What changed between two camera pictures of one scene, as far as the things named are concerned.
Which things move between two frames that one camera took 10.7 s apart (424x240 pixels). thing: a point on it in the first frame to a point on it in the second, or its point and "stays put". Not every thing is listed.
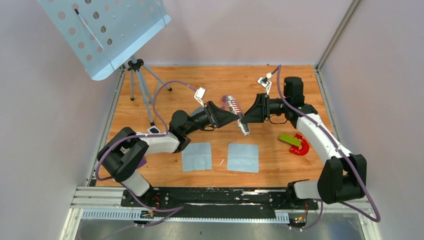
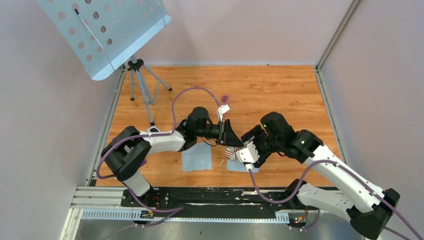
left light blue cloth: x=197 y=156 stays put
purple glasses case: x=143 y=162 stays put
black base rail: x=196 y=199 stays put
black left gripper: x=220 y=118 to x=225 y=135
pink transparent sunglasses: x=225 y=105 stays put
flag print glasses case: x=236 y=110 to x=230 y=152
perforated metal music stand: x=102 y=33 stays put
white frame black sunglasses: x=153 y=130 stays put
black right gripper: x=260 y=111 to x=257 y=132
